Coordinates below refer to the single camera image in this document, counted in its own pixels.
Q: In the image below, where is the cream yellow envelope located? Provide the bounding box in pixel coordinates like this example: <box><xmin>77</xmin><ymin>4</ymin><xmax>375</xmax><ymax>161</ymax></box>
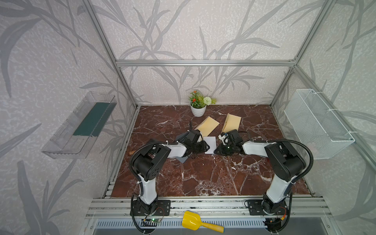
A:
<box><xmin>196</xmin><ymin>117</ymin><xmax>219</xmax><ymax>137</ymax></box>
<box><xmin>221</xmin><ymin>114</ymin><xmax>241</xmax><ymax>133</ymax></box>

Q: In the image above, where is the blue floral letter paper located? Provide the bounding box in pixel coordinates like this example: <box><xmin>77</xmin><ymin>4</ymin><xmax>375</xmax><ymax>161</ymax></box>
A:
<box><xmin>203</xmin><ymin>137</ymin><xmax>217</xmax><ymax>154</ymax></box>

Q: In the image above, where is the grey-blue paper envelope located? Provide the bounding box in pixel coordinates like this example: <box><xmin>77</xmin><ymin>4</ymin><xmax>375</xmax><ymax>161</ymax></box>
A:
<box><xmin>175</xmin><ymin>156</ymin><xmax>189</xmax><ymax>163</ymax></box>

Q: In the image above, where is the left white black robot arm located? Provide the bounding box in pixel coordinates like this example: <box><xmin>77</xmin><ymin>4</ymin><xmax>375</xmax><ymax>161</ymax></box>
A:
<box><xmin>129</xmin><ymin>130</ymin><xmax>210</xmax><ymax>206</ymax></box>

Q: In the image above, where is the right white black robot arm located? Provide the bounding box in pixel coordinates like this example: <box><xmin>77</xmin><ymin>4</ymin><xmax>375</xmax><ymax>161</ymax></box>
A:
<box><xmin>214</xmin><ymin>129</ymin><xmax>314</xmax><ymax>206</ymax></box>

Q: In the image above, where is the white ribbed flower pot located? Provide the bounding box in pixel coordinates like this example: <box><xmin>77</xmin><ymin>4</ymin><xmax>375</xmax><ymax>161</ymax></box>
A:
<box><xmin>190</xmin><ymin>106</ymin><xmax>207</xmax><ymax>117</ymax></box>

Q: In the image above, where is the artificial flower plant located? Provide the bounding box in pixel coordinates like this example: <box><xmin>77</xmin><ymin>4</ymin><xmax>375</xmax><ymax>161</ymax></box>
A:
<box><xmin>189</xmin><ymin>91</ymin><xmax>217</xmax><ymax>109</ymax></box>

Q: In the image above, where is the yellow plastic scoop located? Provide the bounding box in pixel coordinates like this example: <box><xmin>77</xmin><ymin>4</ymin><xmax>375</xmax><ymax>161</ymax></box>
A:
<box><xmin>182</xmin><ymin>211</ymin><xmax>224</xmax><ymax>233</ymax></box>

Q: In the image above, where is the green circuit board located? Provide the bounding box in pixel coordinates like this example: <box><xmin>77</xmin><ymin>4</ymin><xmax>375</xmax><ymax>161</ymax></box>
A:
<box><xmin>142</xmin><ymin>217</ymin><xmax>163</xmax><ymax>227</ymax></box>

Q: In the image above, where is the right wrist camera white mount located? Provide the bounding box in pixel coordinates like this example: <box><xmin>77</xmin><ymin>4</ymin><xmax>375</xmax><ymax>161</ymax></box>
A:
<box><xmin>218</xmin><ymin>133</ymin><xmax>229</xmax><ymax>145</ymax></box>

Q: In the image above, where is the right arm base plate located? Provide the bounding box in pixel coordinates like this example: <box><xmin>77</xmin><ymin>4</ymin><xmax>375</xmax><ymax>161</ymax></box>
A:
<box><xmin>245</xmin><ymin>199</ymin><xmax>288</xmax><ymax>216</ymax></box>

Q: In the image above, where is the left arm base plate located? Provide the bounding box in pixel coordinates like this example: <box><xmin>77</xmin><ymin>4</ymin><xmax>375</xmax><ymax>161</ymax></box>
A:
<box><xmin>130</xmin><ymin>199</ymin><xmax>171</xmax><ymax>216</ymax></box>

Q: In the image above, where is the white wire mesh basket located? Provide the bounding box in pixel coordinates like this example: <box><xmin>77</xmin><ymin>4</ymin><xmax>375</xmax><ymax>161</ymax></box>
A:
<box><xmin>285</xmin><ymin>89</ymin><xmax>355</xmax><ymax>160</ymax></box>

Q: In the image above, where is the clear acrylic wall shelf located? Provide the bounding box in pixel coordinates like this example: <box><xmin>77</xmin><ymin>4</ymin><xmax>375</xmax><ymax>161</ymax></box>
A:
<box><xmin>41</xmin><ymin>92</ymin><xmax>117</xmax><ymax>160</ymax></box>

